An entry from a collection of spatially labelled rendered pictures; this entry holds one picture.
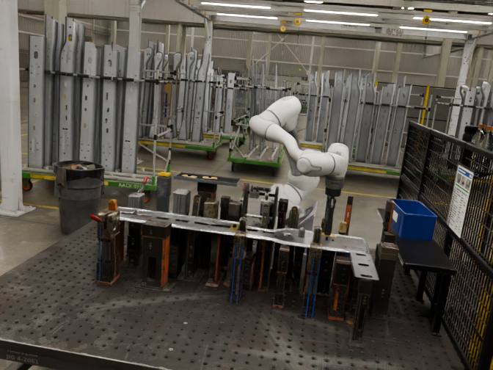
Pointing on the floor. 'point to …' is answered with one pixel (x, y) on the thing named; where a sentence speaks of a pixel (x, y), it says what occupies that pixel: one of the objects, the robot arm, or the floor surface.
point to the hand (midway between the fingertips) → (328, 227)
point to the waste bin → (78, 192)
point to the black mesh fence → (453, 234)
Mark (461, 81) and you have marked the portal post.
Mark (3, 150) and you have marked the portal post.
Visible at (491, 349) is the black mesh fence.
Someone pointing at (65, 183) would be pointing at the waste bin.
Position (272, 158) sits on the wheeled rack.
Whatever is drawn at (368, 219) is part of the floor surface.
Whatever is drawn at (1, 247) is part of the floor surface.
